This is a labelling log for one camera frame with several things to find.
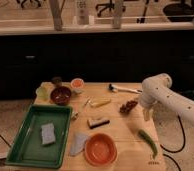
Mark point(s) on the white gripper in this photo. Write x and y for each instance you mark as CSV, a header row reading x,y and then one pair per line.
x,y
146,104

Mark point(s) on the dark red grape bunch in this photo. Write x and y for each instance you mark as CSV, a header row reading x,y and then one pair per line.
x,y
128,106

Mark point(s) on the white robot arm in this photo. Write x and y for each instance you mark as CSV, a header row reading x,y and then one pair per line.
x,y
157,88

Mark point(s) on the orange-red bowl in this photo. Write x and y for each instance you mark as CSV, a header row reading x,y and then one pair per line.
x,y
100,150

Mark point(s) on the dark maroon bowl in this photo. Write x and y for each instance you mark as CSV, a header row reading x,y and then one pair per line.
x,y
61,95

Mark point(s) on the white cup orange inside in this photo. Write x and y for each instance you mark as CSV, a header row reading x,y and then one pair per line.
x,y
77,85

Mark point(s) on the grey folded cloth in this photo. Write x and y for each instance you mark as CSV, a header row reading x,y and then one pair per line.
x,y
77,146

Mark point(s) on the dark small cup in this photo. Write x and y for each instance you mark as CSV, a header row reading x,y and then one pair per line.
x,y
57,81

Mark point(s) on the grey-blue sponge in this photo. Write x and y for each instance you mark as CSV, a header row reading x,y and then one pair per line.
x,y
48,134

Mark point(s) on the light green cup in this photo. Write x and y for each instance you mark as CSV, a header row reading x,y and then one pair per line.
x,y
42,93

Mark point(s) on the green plastic tray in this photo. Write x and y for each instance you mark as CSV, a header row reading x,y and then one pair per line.
x,y
27,149

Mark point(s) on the white remote-like box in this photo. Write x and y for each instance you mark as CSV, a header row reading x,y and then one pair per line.
x,y
82,12

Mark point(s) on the wooden post right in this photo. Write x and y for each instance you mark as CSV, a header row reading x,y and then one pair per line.
x,y
118,9

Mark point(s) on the wooden post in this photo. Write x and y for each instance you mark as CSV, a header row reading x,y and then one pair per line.
x,y
56,14
118,9

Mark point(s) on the wooden post left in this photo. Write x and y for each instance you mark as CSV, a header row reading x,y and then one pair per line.
x,y
56,14

